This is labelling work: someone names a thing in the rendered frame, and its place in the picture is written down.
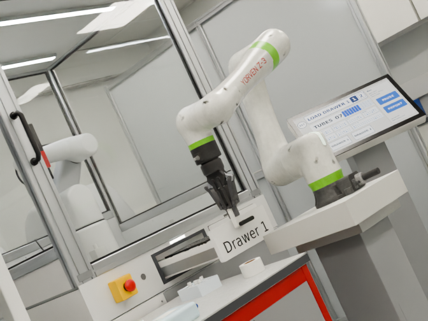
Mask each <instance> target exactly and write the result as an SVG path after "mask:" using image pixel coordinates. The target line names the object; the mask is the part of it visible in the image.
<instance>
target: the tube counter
mask: <svg viewBox="0 0 428 321"><path fill-rule="evenodd" d="M372 105H374V103H373V102H372V101H371V100H370V99H367V100H365V101H363V102H361V103H359V104H356V105H354V106H352V107H350V108H347V109H345V110H343V111H341V112H339V113H337V114H335V115H333V117H334V118H335V119H336V120H337V121H339V120H342V119H344V118H346V117H348V116H350V115H353V114H354V113H357V112H359V111H361V110H363V109H366V108H368V107H370V106H372Z"/></svg>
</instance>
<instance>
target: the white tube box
mask: <svg viewBox="0 0 428 321"><path fill-rule="evenodd" d="M221 286H222V284H221V282H220V279H219V277H218V275H214V276H210V277H207V278H204V280H203V281H202V282H201V284H199V285H195V284H194V283H192V286H191V287H189V286H186V287H184V288H182V289H181V290H179V291H177V292H178V294H179V296H180V299H181V300H182V302H184V301H189V300H192V299H197V298H199V297H203V296H205V295H206V294H209V293H210V292H212V291H214V290H215V289H217V288H219V287H221Z"/></svg>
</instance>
